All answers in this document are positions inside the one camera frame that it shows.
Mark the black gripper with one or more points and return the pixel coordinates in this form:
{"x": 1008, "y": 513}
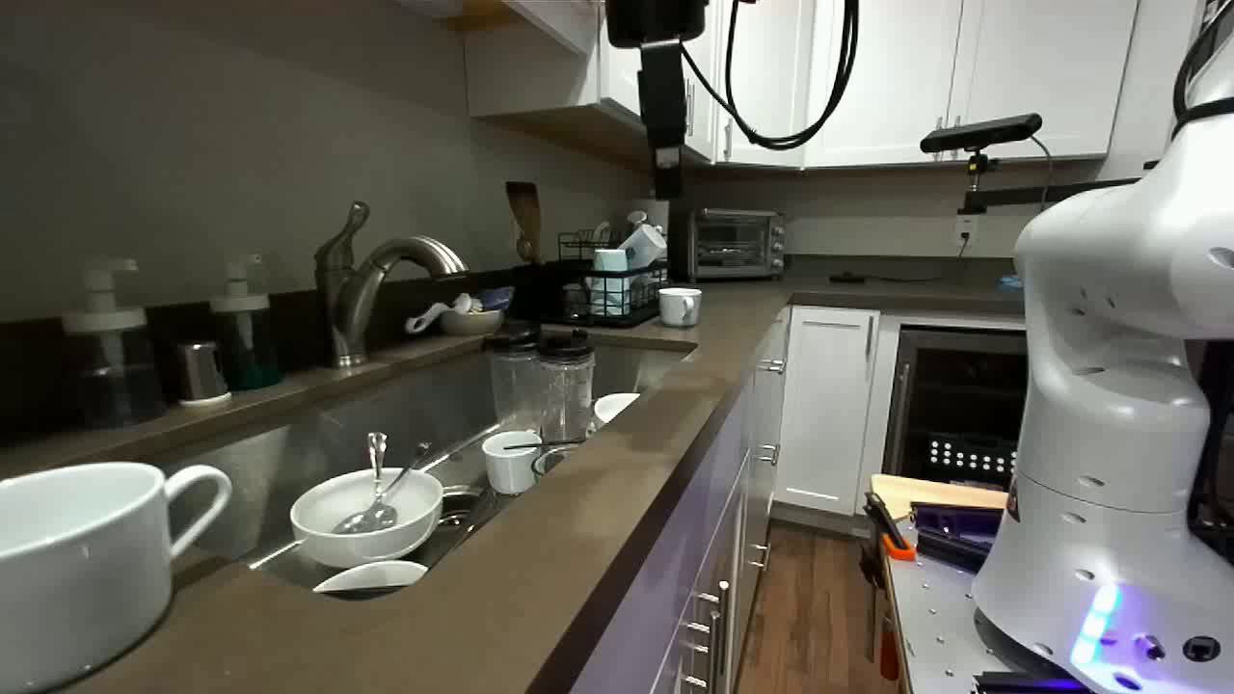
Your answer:
{"x": 657, "y": 33}

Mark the small white mug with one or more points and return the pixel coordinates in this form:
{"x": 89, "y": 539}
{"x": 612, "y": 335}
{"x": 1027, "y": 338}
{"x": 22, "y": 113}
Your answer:
{"x": 680, "y": 308}

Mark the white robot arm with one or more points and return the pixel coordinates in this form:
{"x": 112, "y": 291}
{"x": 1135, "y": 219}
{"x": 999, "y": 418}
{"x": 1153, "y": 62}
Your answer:
{"x": 1100, "y": 559}

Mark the white plate in sink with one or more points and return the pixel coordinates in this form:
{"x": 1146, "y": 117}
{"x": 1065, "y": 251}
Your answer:
{"x": 612, "y": 405}

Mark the small white cup in sink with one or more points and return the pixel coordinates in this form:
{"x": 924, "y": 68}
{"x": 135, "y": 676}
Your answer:
{"x": 513, "y": 462}

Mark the white saucer in sink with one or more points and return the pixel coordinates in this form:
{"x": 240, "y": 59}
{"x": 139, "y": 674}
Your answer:
{"x": 370, "y": 575}

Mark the large white mug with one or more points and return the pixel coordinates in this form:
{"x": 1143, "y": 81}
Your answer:
{"x": 86, "y": 559}

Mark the toaster oven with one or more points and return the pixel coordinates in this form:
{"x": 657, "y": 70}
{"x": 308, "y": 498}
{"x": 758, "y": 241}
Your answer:
{"x": 734, "y": 246}

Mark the white container in rack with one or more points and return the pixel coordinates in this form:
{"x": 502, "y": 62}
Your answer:
{"x": 612, "y": 283}

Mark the black dish rack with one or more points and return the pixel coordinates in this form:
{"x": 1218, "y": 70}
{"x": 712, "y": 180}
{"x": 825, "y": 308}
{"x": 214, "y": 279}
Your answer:
{"x": 646, "y": 268}

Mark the glass jar black lid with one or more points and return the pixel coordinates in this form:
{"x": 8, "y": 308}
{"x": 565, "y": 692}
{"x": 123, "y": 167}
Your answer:
{"x": 511, "y": 371}
{"x": 565, "y": 382}

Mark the small bowl with sponge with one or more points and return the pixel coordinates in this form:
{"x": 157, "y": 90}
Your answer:
{"x": 456, "y": 319}

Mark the chrome kitchen faucet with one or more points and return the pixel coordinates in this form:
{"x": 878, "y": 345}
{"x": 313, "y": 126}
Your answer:
{"x": 348, "y": 283}

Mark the black wine cooler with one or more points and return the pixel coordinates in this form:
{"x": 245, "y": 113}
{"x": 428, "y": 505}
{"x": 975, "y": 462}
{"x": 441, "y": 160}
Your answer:
{"x": 956, "y": 405}

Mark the green soap dispenser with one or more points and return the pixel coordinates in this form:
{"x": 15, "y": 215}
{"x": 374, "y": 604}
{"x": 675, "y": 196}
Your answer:
{"x": 245, "y": 328}

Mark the metal spoon in bowl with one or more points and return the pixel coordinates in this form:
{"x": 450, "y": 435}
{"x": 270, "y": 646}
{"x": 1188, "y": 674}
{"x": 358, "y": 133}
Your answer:
{"x": 382, "y": 511}

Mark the small metal cup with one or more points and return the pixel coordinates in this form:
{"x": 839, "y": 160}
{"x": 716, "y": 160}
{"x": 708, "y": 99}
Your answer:
{"x": 203, "y": 378}

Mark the clear soap dispenser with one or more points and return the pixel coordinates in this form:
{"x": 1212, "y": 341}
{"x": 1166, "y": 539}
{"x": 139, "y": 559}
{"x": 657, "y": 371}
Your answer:
{"x": 112, "y": 360}

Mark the black camera on stand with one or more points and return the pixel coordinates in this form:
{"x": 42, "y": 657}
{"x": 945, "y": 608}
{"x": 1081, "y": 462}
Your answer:
{"x": 973, "y": 146}

